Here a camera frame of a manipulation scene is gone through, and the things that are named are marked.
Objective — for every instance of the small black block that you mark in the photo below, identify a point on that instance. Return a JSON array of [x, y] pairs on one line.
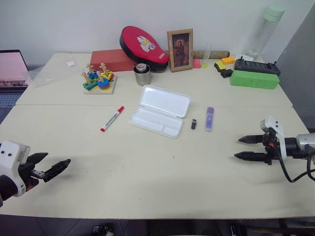
[[226, 73]]

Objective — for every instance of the small white paper scrap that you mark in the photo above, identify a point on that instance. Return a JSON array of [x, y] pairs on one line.
[[71, 63]]

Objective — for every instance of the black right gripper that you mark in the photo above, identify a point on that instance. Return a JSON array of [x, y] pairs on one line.
[[270, 150]]

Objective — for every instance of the black power strip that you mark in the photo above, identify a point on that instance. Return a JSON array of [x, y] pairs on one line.
[[256, 67]]

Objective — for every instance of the pink small block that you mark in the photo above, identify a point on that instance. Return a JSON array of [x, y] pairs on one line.
[[197, 64]]

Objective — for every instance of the orange block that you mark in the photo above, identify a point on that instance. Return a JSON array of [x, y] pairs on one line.
[[228, 60]]

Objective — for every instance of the wooden framed portrait picture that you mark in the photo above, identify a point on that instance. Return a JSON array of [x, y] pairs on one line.
[[180, 50]]

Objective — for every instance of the laptop with pink screen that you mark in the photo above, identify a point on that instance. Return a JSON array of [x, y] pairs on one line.
[[11, 66]]

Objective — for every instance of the red and white marker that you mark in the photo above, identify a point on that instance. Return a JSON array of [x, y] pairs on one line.
[[112, 119]]

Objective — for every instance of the clear plastic sheet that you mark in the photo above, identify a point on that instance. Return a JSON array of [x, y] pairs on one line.
[[49, 76]]

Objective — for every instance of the light green small piece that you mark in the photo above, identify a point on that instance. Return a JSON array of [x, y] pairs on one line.
[[204, 65]]

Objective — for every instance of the purple and white small tube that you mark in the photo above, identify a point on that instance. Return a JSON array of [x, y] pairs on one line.
[[209, 119]]

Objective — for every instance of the yellow and black sponge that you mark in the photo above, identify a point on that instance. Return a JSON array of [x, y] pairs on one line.
[[219, 66]]

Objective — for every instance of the red rectangular box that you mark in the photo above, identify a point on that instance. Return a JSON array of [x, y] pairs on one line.
[[108, 60]]

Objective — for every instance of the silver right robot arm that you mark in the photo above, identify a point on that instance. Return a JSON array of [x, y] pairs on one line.
[[305, 140]]

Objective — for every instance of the colourful wooden stacking toy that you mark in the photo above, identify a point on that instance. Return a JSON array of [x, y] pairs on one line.
[[99, 82]]

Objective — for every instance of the green rectangular box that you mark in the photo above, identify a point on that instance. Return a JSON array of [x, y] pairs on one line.
[[254, 79]]

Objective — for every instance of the white plastic case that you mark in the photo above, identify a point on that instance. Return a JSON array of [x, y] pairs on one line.
[[160, 110]]

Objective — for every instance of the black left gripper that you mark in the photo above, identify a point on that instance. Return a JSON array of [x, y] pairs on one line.
[[28, 172]]

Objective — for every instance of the red and white round lid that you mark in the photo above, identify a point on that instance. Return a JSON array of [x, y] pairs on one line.
[[141, 67]]

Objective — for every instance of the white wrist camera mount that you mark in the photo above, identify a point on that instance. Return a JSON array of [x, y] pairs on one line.
[[11, 152], [273, 123]]

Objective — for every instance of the red and black punch pad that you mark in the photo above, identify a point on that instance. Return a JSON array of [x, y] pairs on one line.
[[145, 46]]

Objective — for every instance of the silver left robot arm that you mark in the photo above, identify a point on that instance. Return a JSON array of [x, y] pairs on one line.
[[6, 187]]

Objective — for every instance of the brown wooden stick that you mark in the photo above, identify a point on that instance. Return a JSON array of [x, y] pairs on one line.
[[220, 54]]

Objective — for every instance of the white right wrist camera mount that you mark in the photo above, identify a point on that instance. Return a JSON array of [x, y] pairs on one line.
[[273, 123]]

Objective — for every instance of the stainless steel cup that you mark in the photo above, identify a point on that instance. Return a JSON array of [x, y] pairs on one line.
[[142, 78]]

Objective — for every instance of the small clear glass tube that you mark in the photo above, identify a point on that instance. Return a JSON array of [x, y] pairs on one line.
[[208, 51]]

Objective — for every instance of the clear bottle with green lid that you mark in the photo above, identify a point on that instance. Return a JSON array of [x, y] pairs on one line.
[[265, 29]]

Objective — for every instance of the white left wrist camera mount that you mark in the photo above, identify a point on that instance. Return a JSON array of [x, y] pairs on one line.
[[11, 152]]

